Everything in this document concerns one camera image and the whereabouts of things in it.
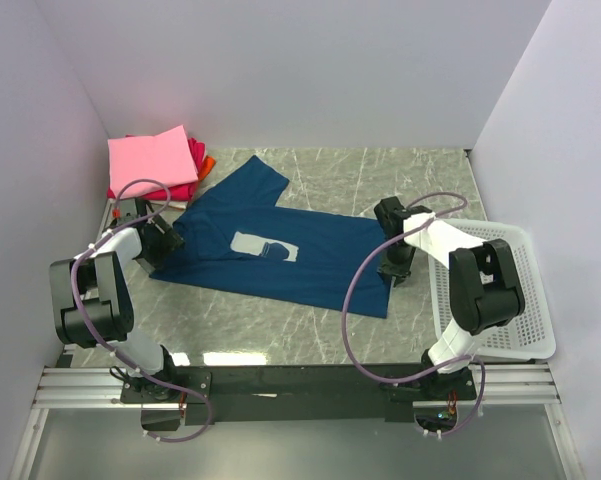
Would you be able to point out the folded orange t-shirt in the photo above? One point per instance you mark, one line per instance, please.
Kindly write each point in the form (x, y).
(205, 167)

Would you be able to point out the folded light pink t-shirt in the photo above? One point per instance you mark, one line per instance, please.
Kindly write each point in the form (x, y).
(150, 160)

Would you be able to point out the folded white t-shirt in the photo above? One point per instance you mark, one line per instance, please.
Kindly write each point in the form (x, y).
(175, 205)

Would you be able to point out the white plastic laundry basket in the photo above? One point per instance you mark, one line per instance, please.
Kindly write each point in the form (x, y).
(528, 336)

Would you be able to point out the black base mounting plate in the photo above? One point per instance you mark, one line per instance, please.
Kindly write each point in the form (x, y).
(293, 393)

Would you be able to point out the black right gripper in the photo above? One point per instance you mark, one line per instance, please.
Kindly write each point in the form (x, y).
(400, 271)

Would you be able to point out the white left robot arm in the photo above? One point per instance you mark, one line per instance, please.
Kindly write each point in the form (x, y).
(91, 302)

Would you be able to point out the blue Mickey t-shirt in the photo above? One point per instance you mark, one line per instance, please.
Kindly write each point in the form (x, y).
(238, 239)

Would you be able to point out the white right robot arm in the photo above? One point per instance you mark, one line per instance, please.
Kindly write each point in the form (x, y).
(484, 288)

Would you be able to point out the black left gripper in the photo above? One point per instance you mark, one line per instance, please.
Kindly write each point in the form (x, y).
(170, 241)

